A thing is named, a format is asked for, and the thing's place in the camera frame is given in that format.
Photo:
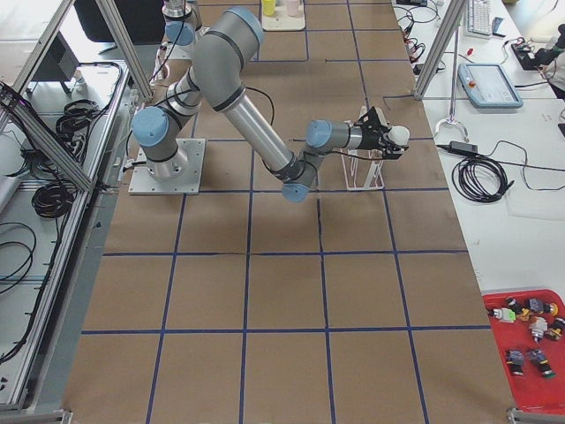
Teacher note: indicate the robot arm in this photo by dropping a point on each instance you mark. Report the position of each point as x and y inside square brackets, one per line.
[214, 76]
[183, 23]

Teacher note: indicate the blue teach pendant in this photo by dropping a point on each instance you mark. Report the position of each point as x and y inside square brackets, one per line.
[488, 87]

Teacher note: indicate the aluminium frame post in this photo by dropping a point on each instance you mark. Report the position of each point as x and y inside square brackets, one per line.
[449, 27]

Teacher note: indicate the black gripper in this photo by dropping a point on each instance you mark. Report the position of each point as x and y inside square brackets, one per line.
[370, 139]

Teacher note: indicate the black power adapter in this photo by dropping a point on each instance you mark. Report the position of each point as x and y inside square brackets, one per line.
[459, 148]

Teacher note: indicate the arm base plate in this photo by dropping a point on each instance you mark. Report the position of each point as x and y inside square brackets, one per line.
[181, 174]
[176, 52]

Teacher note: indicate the white wire cup rack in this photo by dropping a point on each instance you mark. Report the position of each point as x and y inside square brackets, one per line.
[361, 168]

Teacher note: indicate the yellow ikea cup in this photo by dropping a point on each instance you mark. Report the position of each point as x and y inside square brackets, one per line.
[268, 7]

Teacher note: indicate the white keyboard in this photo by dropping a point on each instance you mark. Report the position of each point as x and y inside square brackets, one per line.
[477, 19]

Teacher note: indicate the pink ikea cup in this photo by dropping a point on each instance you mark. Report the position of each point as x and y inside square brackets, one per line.
[292, 7]

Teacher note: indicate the beige cup tray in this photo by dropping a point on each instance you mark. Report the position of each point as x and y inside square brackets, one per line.
[281, 21]

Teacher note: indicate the red parts tray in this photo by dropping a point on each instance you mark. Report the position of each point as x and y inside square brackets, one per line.
[528, 327]

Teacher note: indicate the white ikea cup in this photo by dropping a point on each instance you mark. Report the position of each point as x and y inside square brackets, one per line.
[399, 135]

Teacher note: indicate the white headset stand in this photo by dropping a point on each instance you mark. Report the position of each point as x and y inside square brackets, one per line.
[452, 123]

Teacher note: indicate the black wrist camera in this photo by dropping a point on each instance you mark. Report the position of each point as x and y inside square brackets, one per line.
[375, 117]

